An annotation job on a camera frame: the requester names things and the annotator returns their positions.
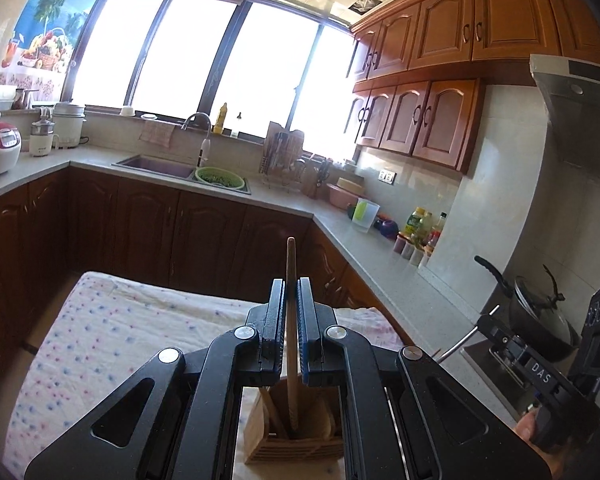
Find green basin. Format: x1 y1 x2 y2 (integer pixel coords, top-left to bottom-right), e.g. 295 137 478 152
194 166 246 191

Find clear measuring cup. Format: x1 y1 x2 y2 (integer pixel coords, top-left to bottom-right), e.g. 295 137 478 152
352 198 381 234

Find chrome sink faucet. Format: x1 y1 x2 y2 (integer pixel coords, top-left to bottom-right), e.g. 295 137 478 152
180 112 214 169

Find cooking oil bottles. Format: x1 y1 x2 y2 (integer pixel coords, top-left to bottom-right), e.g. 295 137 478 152
404 206 449 256

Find steel range hood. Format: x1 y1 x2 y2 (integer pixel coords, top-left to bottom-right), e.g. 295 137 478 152
528 52 600 197

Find row of seasoning jars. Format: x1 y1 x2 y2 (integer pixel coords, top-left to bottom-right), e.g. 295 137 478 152
392 233 434 269

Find large kitchen window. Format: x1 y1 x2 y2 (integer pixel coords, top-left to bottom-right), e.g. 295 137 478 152
70 0 362 154

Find knife block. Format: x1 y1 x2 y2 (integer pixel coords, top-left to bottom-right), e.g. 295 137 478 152
299 157 334 199

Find pink checked towel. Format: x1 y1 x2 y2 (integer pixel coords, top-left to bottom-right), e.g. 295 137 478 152
139 118 176 149

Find white slow cooker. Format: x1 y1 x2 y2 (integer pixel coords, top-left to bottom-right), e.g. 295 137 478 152
51 102 88 150

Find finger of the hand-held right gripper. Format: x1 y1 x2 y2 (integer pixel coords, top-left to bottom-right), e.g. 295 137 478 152
477 314 532 377

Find dish rack with cutting boards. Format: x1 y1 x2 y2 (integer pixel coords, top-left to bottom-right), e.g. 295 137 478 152
258 120 306 194

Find white floral tablecloth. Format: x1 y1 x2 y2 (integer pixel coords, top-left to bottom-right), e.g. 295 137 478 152
2 271 406 480

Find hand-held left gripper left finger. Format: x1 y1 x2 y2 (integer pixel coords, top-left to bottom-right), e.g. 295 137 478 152
24 276 286 480

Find wooden slatted utensil holder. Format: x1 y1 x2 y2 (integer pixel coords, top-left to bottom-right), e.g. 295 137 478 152
243 377 346 465

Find tropical fruit wall poster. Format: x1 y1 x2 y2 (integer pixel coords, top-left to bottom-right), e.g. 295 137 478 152
0 0 104 112

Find person's right hand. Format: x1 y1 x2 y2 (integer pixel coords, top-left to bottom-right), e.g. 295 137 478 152
511 406 539 444

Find dark wooden lower cabinets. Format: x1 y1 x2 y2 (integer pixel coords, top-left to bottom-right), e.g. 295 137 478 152
0 167 412 382

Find grey kitchen countertop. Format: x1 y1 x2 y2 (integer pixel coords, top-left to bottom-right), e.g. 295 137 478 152
0 145 531 411

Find small white juicer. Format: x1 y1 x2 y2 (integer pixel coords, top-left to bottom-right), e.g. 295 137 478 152
28 112 57 159

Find wooden upper kitchen cabinets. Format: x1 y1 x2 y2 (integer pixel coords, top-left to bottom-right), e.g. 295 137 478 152
350 0 600 177

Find black wok with lid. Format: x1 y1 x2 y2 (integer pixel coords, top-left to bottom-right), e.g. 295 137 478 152
473 254 581 364

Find purple container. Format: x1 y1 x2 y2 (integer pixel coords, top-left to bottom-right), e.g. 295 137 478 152
374 215 400 240

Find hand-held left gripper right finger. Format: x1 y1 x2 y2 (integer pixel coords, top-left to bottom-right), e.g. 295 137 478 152
296 276 553 480

